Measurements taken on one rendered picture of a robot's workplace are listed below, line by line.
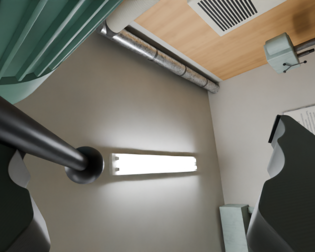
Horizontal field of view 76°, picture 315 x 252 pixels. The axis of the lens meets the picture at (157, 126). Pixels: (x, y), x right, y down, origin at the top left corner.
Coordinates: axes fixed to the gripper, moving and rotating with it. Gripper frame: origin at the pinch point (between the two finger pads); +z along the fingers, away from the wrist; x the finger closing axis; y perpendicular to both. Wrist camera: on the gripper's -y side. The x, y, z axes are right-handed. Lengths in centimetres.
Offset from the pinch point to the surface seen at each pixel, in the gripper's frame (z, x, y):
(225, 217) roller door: 149, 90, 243
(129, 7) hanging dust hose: 174, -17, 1
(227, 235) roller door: 133, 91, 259
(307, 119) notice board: 195, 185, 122
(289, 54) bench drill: 181, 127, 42
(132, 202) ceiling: 105, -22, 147
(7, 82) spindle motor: 5.9, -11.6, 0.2
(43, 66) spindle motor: 6.7, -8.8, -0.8
